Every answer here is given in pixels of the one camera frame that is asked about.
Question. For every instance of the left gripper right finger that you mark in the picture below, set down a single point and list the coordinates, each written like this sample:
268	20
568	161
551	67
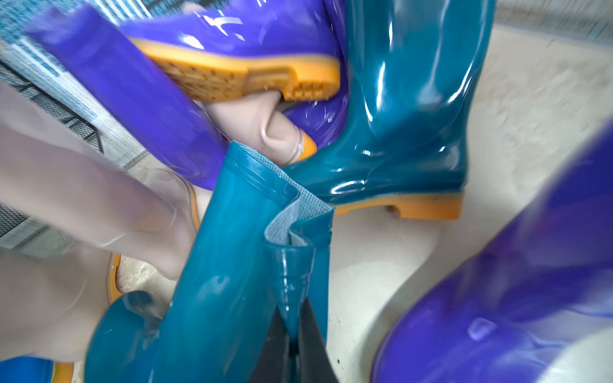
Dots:
312	364

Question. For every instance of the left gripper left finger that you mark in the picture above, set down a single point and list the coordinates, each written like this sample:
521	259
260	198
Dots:
273	362

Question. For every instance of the purple rain boot front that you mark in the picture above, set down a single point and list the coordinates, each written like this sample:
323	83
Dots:
541	284

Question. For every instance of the beige rain boot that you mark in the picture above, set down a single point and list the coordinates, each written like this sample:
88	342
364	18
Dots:
254	121
53	175
51	307

